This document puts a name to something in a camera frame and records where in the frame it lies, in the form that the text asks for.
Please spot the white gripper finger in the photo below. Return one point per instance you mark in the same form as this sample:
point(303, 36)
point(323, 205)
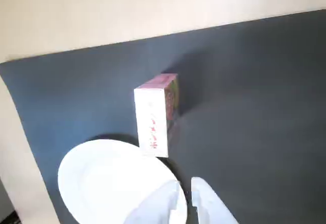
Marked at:
point(211, 203)
point(158, 203)

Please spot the white round dish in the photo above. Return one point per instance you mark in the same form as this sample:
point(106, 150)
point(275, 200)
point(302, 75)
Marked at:
point(107, 180)

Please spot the pink and white small box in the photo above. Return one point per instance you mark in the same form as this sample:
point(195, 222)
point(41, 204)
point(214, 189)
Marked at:
point(152, 122)

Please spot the dark grey mat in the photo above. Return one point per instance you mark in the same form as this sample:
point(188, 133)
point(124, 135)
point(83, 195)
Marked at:
point(242, 107)

